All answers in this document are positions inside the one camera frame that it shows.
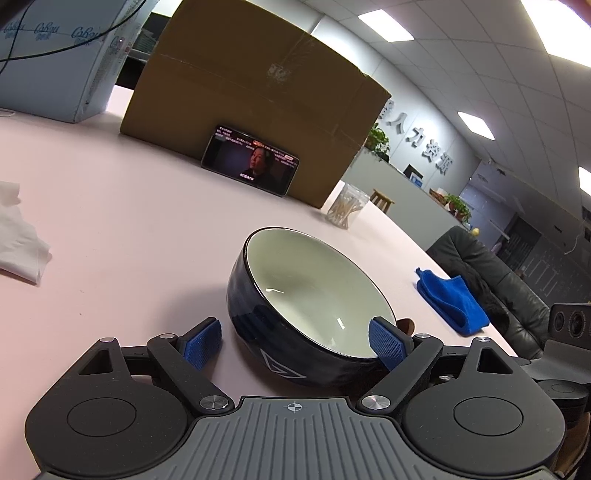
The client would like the clear cotton swab container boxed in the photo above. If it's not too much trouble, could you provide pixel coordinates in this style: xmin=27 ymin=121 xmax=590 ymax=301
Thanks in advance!
xmin=326 ymin=182 xmax=372 ymax=230

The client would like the black leather chair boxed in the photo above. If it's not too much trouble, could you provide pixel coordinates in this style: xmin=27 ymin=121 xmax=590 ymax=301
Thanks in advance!
xmin=425 ymin=226 xmax=553 ymax=361

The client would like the blue microfibre cloth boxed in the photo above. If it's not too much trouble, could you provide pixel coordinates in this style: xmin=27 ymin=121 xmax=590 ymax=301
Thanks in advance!
xmin=415 ymin=266 xmax=491 ymax=336

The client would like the green potted plant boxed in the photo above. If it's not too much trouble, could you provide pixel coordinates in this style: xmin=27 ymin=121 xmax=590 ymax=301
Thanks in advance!
xmin=366 ymin=128 xmax=391 ymax=162
xmin=442 ymin=193 xmax=473 ymax=225

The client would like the grey reception counter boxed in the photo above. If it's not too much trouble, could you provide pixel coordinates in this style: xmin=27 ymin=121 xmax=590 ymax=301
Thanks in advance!
xmin=342 ymin=148 xmax=468 ymax=261

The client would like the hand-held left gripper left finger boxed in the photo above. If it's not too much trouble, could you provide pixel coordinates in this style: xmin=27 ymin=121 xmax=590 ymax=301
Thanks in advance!
xmin=79 ymin=316 xmax=235 ymax=414

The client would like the dark blue ceramic bowl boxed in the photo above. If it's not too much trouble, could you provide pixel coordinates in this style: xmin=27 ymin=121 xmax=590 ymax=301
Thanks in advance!
xmin=226 ymin=226 xmax=399 ymax=389

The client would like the light blue printed carton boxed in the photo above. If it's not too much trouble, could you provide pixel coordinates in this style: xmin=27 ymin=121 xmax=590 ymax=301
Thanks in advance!
xmin=0 ymin=0 xmax=184 ymax=124

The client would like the brown cardboard box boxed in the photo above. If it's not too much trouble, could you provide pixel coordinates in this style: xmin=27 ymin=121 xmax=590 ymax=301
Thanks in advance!
xmin=119 ymin=0 xmax=393 ymax=210

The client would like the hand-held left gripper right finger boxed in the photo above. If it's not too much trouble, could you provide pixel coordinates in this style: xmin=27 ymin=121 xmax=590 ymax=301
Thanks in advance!
xmin=360 ymin=316 xmax=526 ymax=411

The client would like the wooden stool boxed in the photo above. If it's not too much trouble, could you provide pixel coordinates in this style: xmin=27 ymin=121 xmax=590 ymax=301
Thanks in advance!
xmin=369 ymin=189 xmax=396 ymax=213

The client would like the crumpled white tissue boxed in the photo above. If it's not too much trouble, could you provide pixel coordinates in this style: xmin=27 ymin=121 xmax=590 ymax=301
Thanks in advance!
xmin=0 ymin=180 xmax=52 ymax=285

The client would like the smartphone playing video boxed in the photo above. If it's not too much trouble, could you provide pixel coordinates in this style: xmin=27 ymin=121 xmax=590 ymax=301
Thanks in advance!
xmin=201 ymin=123 xmax=300 ymax=199

